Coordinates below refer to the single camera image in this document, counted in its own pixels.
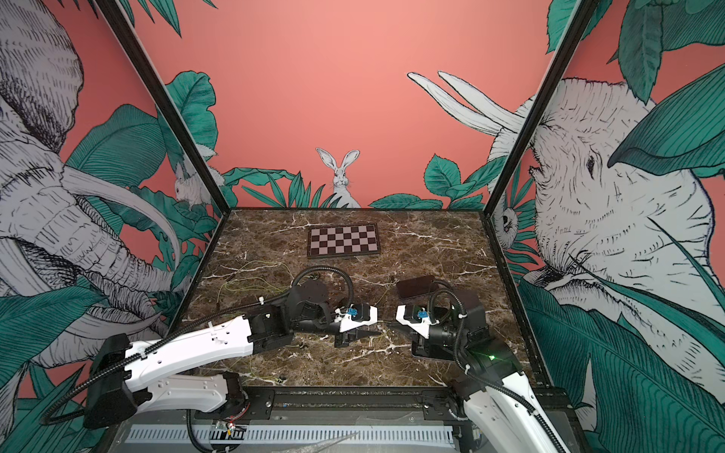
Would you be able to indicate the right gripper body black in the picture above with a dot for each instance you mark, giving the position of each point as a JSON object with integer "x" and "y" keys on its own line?
{"x": 462, "y": 341}

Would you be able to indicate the right black corner post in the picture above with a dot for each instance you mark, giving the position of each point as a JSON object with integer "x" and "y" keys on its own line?
{"x": 577, "y": 24}

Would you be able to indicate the chessboard brown and pink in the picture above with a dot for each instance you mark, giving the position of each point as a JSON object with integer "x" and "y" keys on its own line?
{"x": 343, "y": 241}

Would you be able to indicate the white slotted cable duct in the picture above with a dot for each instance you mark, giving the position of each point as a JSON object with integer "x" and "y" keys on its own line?
{"x": 428, "y": 436}

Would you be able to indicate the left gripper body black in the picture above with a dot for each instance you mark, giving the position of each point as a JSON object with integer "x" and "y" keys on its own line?
{"x": 324, "y": 323}

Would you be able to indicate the black front rail frame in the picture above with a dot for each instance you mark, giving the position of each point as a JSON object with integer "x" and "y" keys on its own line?
{"x": 217, "y": 398}

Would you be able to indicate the left black corner post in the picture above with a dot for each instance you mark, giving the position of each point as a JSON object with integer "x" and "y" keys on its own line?
{"x": 127, "y": 38}

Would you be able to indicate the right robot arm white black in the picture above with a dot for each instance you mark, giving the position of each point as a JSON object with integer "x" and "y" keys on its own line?
{"x": 493, "y": 394}

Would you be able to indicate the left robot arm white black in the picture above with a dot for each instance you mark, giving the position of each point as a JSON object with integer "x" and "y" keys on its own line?
{"x": 239, "y": 331}

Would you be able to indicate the far black smartphone blue edge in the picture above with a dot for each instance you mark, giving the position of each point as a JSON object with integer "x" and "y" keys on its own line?
{"x": 418, "y": 286}

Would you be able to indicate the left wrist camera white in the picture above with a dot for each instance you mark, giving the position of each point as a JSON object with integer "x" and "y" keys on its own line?
{"x": 356, "y": 316}

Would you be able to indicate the black corner post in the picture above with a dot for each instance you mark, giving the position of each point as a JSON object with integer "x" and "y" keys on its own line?
{"x": 127, "y": 38}
{"x": 577, "y": 24}

